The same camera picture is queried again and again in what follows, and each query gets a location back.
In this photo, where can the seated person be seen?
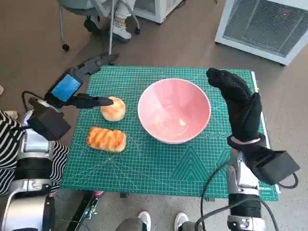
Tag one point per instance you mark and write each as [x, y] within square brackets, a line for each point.
[119, 26]

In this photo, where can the person in striped clothing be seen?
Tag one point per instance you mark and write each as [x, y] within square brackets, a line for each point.
[7, 144]

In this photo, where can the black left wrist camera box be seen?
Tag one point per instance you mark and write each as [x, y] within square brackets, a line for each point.
[48, 125]

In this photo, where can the rectangular striped toy bread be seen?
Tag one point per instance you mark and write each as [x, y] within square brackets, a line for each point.
[106, 139]

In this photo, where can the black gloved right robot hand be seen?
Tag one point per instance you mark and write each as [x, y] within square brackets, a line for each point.
[245, 113]

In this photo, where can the black metal stand rail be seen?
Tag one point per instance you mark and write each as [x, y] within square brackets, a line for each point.
[84, 211]

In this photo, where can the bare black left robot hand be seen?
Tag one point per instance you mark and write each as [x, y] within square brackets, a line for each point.
[65, 89]

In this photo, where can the round toy bread bun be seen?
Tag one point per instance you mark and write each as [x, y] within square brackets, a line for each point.
[115, 111]

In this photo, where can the grey office chair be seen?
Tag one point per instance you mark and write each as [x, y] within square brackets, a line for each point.
[72, 7]

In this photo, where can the black table clamp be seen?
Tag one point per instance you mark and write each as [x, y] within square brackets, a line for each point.
[124, 195]

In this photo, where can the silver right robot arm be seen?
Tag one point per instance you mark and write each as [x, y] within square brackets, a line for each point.
[240, 178]

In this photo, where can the silver metal pole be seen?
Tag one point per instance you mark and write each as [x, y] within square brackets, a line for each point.
[111, 36]

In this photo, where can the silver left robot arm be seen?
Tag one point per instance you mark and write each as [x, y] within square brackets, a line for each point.
[26, 211]

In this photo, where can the large white mesh cabinet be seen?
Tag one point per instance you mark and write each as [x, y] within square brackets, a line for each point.
[260, 24]

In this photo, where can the green cutting mat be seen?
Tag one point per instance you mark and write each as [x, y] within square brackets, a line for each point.
[149, 163]

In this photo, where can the pink shoe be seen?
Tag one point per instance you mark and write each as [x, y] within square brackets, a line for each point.
[98, 192]

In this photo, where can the pink bowl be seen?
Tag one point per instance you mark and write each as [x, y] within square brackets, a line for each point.
[173, 108]

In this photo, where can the standing person with white shoes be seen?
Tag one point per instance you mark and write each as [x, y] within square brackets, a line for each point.
[144, 219]

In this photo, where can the small white mesh cabinet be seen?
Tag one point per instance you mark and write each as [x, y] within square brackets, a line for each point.
[158, 9]

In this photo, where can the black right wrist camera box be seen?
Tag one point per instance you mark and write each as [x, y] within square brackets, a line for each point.
[276, 166]

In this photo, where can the person's beige shoe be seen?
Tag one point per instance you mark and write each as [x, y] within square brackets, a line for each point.
[1, 90]

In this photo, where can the person's white shoe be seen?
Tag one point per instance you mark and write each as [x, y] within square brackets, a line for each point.
[10, 114]

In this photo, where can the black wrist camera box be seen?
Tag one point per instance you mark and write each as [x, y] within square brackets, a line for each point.
[276, 166]
[48, 125]

